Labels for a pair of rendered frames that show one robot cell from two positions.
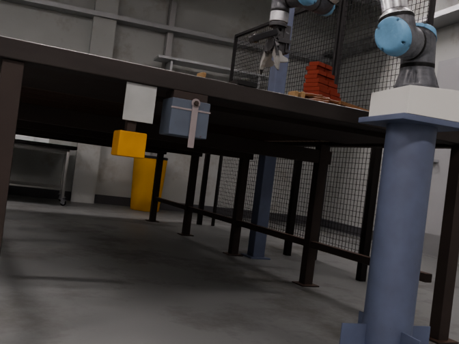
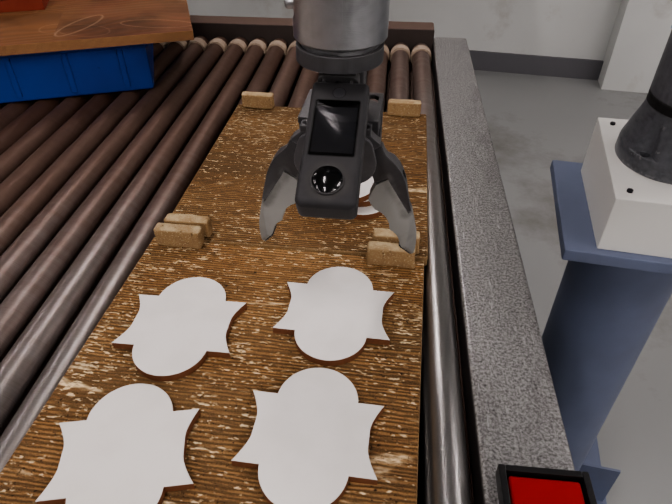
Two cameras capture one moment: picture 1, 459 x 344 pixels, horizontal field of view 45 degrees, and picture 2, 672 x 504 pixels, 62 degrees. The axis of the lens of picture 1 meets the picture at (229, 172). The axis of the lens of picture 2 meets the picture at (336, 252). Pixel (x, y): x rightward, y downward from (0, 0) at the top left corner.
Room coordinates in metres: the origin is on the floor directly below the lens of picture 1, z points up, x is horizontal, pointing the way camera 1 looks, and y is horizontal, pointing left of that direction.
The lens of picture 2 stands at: (1.99, 0.27, 1.38)
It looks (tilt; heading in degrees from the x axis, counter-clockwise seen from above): 39 degrees down; 301
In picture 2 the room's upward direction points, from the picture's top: straight up
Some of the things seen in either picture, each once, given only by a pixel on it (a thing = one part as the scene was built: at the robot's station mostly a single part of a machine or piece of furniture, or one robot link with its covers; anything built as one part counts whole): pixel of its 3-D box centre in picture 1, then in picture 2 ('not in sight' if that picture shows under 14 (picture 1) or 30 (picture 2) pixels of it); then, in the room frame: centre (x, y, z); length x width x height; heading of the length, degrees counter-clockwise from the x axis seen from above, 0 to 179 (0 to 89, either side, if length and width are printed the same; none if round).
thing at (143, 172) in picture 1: (147, 183); not in sight; (7.41, 1.06, 0.36); 0.46 x 0.46 x 0.73
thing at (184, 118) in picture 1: (184, 120); not in sight; (1.86, 0.17, 0.77); 0.14 x 0.11 x 0.18; 116
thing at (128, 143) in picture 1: (132, 120); not in sight; (1.78, 0.33, 0.74); 0.09 x 0.08 x 0.24; 116
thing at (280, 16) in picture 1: (278, 18); (336, 15); (2.22, -0.12, 1.25); 0.08 x 0.08 x 0.05
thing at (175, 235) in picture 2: not in sight; (179, 235); (2.45, -0.11, 0.95); 0.06 x 0.02 x 0.03; 23
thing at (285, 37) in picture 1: (278, 39); (340, 108); (2.22, -0.13, 1.17); 0.09 x 0.08 x 0.12; 113
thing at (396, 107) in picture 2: not in sight; (404, 108); (2.37, -0.59, 0.95); 0.06 x 0.02 x 0.03; 25
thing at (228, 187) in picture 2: not in sight; (314, 169); (2.41, -0.36, 0.93); 0.41 x 0.35 x 0.02; 115
